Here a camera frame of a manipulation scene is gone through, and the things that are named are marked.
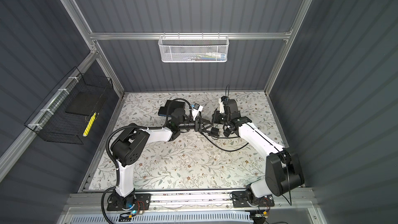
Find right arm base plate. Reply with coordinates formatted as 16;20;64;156
230;190;275;209

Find white slotted cable duct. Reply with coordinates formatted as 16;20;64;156
69;211;254;224

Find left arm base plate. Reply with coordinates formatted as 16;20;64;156
106;192;152;212

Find thick black ethernet cable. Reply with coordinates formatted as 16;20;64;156
201;108;249;152

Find white wire mesh basket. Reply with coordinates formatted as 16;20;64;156
158;35;230;63

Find yellow marker in basket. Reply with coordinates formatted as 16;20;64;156
83;113;97;137

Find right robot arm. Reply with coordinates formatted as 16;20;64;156
212;96;305;198

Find black power adapter with cord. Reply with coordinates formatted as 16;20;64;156
210;127;219;137

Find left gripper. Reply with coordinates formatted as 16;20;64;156
177;116;212;133

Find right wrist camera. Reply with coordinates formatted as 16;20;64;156
219;96;229;113

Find items in white basket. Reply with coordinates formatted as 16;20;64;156
183;52;227;62

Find floral patterned table mat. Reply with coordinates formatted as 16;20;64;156
88;91;301;191

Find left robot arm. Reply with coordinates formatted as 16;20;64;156
106;98;213;198

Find black wire mesh basket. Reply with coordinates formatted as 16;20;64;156
24;69;114;145

